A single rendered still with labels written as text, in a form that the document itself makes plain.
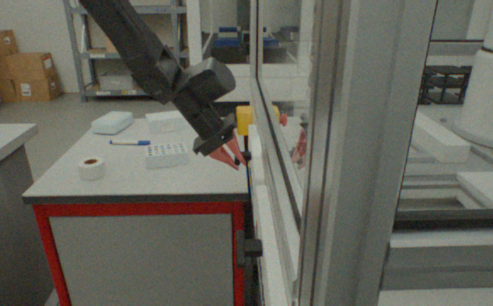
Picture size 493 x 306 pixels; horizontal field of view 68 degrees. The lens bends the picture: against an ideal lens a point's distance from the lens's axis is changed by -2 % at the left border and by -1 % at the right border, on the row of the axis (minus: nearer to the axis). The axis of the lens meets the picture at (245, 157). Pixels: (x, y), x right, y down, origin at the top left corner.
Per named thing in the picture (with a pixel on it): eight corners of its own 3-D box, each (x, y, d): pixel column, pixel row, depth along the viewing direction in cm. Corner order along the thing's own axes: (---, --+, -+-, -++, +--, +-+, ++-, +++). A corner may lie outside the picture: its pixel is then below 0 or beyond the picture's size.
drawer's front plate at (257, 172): (254, 228, 70) (255, 177, 66) (248, 163, 97) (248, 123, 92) (263, 228, 70) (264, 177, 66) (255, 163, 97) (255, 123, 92)
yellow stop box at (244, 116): (235, 136, 109) (235, 112, 106) (235, 127, 116) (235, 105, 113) (252, 135, 109) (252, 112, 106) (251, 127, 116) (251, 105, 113)
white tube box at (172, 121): (150, 134, 133) (149, 121, 131) (146, 127, 140) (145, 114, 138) (184, 130, 137) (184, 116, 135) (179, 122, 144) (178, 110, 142)
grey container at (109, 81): (99, 90, 450) (98, 76, 443) (107, 84, 478) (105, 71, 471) (132, 89, 452) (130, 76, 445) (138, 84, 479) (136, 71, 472)
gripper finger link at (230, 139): (255, 166, 74) (227, 130, 70) (226, 184, 75) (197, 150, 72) (252, 151, 80) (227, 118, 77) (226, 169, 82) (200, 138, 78)
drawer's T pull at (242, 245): (236, 270, 48) (236, 262, 47) (235, 235, 55) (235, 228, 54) (263, 269, 48) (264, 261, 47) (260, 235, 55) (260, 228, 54)
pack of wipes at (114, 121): (115, 135, 132) (113, 123, 130) (92, 133, 134) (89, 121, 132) (134, 122, 145) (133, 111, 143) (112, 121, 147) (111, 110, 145)
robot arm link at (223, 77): (152, 56, 70) (139, 86, 64) (195, 25, 64) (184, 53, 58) (195, 96, 76) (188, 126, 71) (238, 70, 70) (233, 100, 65)
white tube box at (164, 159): (146, 168, 107) (145, 156, 105) (145, 157, 114) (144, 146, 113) (189, 163, 110) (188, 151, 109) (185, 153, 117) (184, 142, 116)
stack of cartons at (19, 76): (-18, 102, 452) (-39, 31, 418) (-3, 95, 482) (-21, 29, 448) (51, 101, 455) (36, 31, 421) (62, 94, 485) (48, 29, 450)
